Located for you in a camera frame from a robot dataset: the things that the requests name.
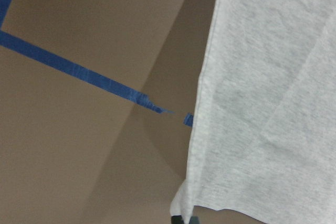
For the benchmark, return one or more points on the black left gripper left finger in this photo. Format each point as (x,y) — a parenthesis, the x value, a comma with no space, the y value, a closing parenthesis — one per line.
(176,220)

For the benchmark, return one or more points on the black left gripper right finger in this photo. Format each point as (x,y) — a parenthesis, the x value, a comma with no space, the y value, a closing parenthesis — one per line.
(194,220)

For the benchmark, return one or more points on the grey cartoon print t-shirt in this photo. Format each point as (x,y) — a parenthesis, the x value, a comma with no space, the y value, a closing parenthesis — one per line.
(263,134)

